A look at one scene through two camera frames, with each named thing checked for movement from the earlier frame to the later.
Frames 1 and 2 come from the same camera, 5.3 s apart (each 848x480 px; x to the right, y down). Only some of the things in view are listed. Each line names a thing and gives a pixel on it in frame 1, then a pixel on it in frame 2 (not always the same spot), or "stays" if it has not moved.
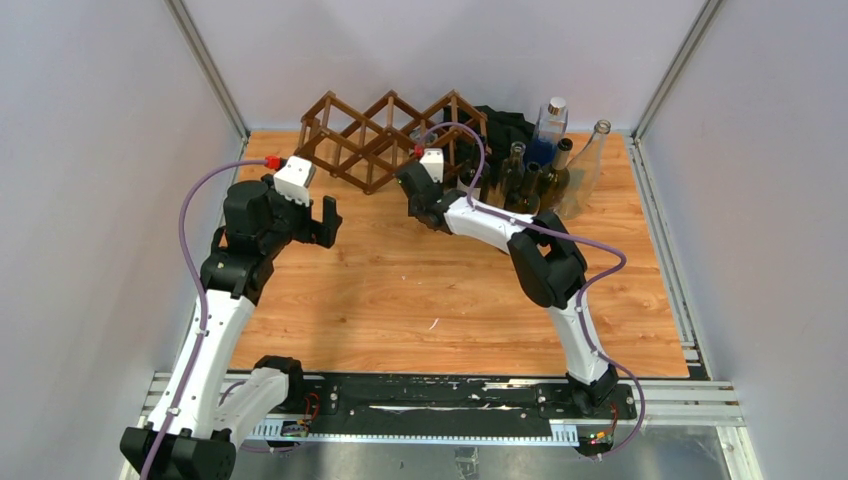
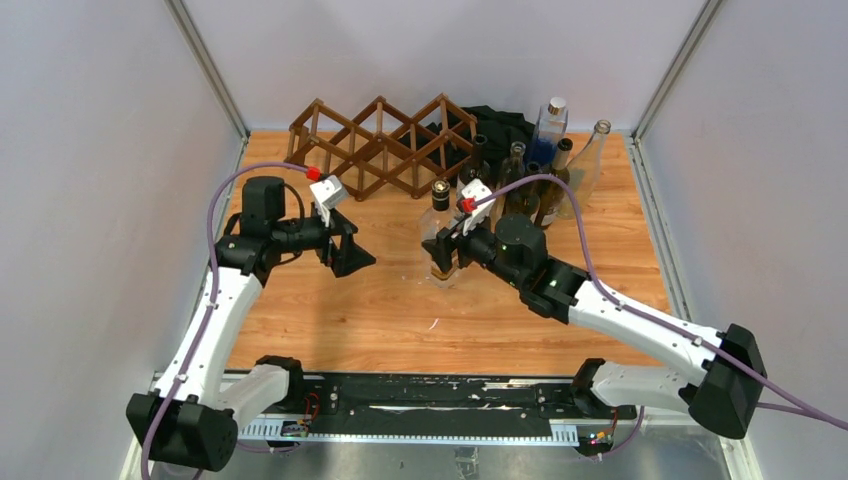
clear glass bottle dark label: [583, 168] stays
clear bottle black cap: [431, 137] -> [440, 217]
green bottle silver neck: [556, 181] stays
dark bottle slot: [467, 171] stays
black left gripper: [312, 231] -> [349, 256]
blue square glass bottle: [550, 128] stays
